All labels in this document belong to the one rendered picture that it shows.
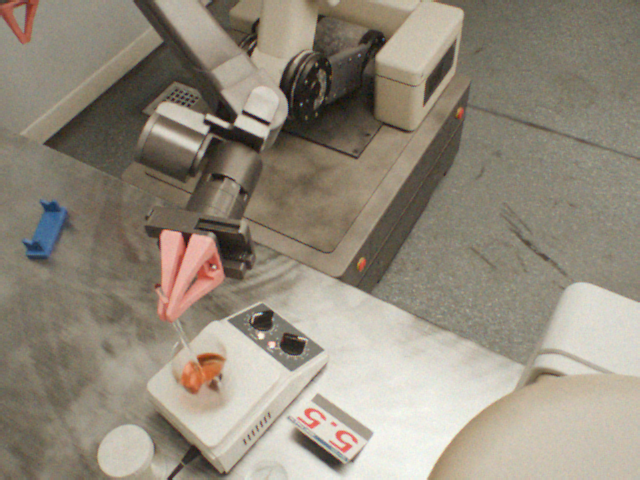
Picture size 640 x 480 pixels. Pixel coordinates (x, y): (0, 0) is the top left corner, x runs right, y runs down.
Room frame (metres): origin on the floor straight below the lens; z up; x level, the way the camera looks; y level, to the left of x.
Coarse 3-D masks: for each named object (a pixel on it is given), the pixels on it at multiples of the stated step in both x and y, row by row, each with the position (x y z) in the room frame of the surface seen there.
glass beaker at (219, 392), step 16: (192, 336) 0.33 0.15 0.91; (208, 336) 0.33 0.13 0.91; (176, 352) 0.31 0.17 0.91; (208, 352) 0.33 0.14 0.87; (224, 352) 0.31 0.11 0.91; (176, 368) 0.30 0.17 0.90; (224, 368) 0.29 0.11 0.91; (176, 384) 0.27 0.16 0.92; (208, 384) 0.27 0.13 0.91; (224, 384) 0.28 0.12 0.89; (192, 400) 0.27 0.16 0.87; (208, 400) 0.27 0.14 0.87; (224, 400) 0.28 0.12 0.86
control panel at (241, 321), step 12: (252, 312) 0.42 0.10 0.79; (240, 324) 0.40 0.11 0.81; (276, 324) 0.41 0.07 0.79; (288, 324) 0.41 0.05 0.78; (252, 336) 0.38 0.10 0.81; (264, 336) 0.38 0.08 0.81; (276, 336) 0.38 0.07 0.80; (264, 348) 0.36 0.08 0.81; (276, 348) 0.36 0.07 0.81; (312, 348) 0.37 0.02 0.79; (276, 360) 0.34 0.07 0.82; (288, 360) 0.34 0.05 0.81; (300, 360) 0.34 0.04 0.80
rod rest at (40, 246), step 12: (48, 204) 0.67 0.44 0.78; (48, 216) 0.66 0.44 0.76; (60, 216) 0.66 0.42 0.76; (36, 228) 0.64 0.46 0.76; (48, 228) 0.64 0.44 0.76; (24, 240) 0.59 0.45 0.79; (36, 240) 0.59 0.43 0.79; (48, 240) 0.61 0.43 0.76; (36, 252) 0.59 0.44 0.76; (48, 252) 0.59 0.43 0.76
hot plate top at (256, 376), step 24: (240, 360) 0.33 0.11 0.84; (264, 360) 0.33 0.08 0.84; (168, 384) 0.31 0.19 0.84; (240, 384) 0.30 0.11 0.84; (264, 384) 0.30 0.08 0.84; (168, 408) 0.28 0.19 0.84; (192, 408) 0.28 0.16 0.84; (240, 408) 0.27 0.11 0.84; (192, 432) 0.25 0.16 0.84; (216, 432) 0.25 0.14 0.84
